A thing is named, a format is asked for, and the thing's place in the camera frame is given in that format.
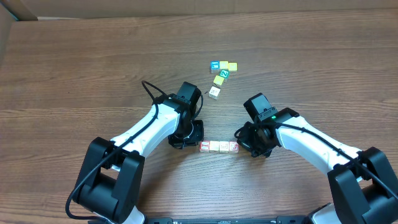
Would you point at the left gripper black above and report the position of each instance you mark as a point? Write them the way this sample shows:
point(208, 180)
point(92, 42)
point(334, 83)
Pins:
point(197, 134)

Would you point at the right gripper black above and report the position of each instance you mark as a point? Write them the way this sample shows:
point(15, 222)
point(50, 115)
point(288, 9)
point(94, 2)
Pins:
point(245, 140)

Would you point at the red Q letter block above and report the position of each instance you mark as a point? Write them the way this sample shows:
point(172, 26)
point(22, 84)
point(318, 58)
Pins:
point(233, 147)

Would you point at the red I letter block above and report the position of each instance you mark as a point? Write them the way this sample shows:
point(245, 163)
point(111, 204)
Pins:
point(204, 146)

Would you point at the white dotted wooden block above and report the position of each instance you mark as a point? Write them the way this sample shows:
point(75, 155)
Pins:
point(224, 147)

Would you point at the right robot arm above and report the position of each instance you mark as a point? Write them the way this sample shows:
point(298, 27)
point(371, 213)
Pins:
point(363, 184)

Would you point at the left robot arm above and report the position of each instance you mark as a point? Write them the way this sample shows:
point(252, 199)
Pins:
point(108, 185)

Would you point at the white picture block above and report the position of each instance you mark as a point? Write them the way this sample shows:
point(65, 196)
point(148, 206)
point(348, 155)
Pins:
point(214, 92)

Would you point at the green Z letter block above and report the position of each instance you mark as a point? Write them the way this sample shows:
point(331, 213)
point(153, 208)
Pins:
point(224, 73)

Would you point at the pale yellow block top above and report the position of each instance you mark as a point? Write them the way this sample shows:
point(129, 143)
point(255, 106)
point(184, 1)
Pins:
point(224, 65)

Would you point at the blue letter block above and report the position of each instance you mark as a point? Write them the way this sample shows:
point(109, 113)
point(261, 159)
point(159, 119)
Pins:
point(214, 66)

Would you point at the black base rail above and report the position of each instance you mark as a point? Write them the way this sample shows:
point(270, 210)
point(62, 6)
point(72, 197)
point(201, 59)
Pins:
point(297, 219)

